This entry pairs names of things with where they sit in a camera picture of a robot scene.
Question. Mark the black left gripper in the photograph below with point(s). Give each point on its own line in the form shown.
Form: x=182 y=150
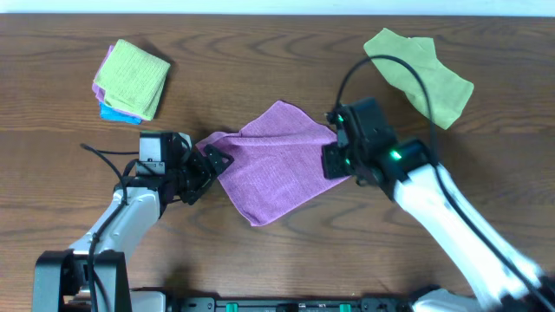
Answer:
x=201 y=174

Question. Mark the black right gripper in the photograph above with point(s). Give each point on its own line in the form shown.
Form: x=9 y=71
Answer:
x=332 y=160

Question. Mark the purple microfiber cloth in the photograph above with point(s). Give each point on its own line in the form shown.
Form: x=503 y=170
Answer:
x=277 y=163

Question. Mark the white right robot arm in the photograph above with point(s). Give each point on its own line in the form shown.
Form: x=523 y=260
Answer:
x=501 y=278

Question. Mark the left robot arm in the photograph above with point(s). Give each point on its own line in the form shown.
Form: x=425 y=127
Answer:
x=91 y=274

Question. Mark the crumpled olive green cloth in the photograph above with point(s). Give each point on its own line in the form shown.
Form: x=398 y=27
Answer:
x=448 y=92

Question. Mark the folded green cloth on stack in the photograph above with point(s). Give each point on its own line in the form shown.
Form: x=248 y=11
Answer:
x=132 y=80

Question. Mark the folded blue cloth in stack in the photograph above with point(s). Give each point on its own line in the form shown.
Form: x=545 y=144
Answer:
x=108 y=113

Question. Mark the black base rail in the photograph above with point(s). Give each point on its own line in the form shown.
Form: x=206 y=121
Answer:
x=277 y=304

